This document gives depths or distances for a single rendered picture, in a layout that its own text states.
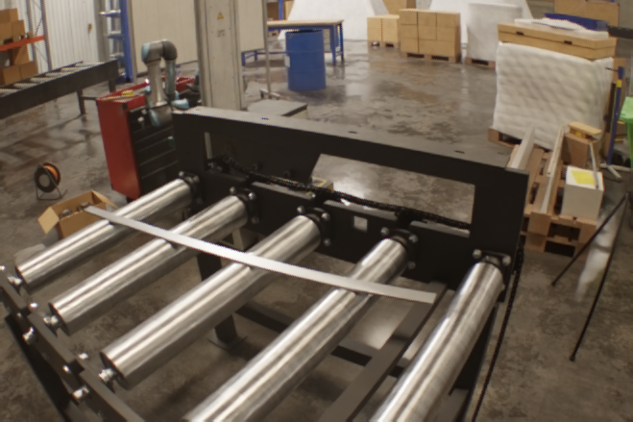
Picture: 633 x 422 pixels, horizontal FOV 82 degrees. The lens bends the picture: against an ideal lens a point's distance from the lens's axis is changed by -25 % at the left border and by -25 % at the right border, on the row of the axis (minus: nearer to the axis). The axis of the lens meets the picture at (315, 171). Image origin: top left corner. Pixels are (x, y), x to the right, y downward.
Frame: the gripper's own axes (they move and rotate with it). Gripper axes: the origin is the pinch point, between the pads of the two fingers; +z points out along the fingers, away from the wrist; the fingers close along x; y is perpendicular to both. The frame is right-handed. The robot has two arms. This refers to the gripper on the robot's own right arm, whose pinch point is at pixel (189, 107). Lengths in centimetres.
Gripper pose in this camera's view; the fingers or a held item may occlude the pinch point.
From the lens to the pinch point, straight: 362.6
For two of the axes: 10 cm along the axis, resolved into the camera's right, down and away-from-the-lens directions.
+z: -3.7, 8.3, 4.2
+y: 8.2, 5.0, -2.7
